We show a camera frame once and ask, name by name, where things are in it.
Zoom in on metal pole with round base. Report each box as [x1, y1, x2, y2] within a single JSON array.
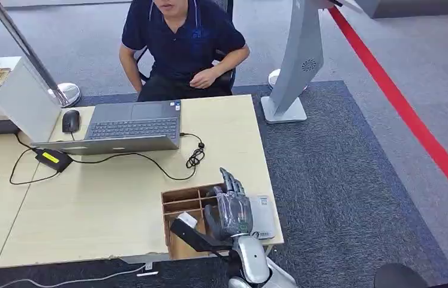
[[0, 0, 83, 109]]

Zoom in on black office chair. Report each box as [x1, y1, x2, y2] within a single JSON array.
[[134, 0, 237, 97]]

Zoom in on white cable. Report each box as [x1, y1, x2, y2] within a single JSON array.
[[0, 263, 148, 288]]

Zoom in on black computer mouse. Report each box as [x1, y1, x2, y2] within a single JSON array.
[[61, 109, 82, 134]]

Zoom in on black power adapter yellow label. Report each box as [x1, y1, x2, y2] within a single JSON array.
[[34, 148, 73, 174]]

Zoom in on white round base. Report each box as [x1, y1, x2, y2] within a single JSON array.
[[267, 68, 284, 89]]

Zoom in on black mains cable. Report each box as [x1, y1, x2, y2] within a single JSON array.
[[8, 134, 62, 187]]

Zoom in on dark grey platform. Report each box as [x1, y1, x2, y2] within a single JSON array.
[[355, 0, 448, 19]]

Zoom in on grey kiosk stand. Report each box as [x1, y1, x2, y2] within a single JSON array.
[[260, 0, 364, 124]]

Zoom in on pale flat box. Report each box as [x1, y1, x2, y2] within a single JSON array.
[[247, 194, 277, 241]]

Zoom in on person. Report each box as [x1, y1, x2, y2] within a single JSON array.
[[118, 0, 251, 103]]

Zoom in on person's left hand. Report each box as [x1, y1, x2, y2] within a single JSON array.
[[189, 67, 220, 90]]

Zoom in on black laptop power cable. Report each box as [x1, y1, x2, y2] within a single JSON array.
[[67, 132, 206, 182]]

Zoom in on wooden compartment box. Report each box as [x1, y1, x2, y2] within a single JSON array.
[[161, 182, 229, 260]]

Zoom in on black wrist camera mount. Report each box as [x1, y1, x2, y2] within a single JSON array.
[[169, 212, 229, 256]]

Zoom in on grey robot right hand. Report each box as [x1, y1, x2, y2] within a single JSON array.
[[203, 167, 255, 242]]

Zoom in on white cabinet box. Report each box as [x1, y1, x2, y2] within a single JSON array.
[[0, 56, 62, 144]]

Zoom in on grey laptop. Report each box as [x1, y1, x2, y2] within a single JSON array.
[[31, 100, 182, 156]]

